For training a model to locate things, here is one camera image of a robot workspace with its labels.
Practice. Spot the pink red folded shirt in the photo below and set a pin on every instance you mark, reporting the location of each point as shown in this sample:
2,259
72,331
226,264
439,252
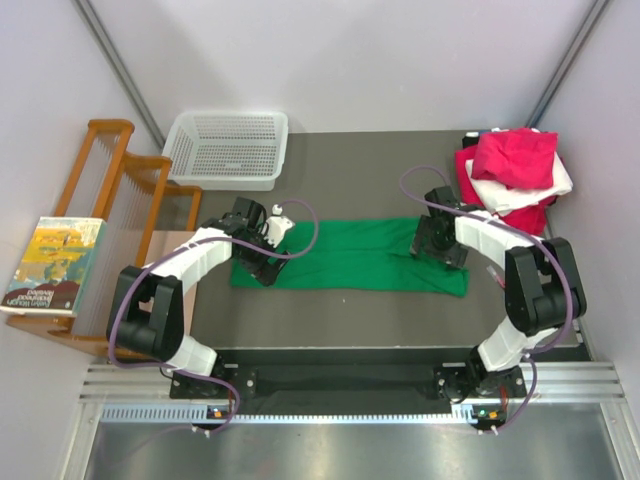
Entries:
518,159

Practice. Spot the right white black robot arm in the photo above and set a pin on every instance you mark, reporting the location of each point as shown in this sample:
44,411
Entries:
543,291

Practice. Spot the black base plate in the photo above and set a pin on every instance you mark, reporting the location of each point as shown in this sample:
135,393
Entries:
361,380

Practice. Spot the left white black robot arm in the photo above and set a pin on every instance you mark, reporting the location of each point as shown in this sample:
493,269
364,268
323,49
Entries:
148,315

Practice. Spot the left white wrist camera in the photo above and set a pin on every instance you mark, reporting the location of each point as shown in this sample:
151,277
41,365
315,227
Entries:
277,226

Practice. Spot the white plastic basket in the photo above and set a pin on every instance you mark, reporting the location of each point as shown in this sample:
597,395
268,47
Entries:
227,151

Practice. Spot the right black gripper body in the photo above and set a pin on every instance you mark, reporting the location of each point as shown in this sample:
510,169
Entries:
446,251

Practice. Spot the white folded shirt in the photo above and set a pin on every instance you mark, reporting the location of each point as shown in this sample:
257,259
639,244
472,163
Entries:
498,199

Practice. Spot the grey slotted cable duct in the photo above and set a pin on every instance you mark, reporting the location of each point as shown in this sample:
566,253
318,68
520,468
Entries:
208,414

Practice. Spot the paperback book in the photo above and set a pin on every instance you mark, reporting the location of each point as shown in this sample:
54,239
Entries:
54,272

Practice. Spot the red bottom shirt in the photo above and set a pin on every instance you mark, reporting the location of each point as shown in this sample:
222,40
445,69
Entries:
531,219

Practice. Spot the green t shirt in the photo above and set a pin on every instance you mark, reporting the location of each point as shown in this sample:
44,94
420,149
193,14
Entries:
370,254

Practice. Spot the red marker pen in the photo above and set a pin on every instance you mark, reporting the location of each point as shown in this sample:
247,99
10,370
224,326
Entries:
496,276

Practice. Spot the wooden rack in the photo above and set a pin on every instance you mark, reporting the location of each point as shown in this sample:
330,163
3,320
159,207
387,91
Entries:
105,219

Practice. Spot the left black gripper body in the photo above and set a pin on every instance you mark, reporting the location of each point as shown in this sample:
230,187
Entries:
267,267

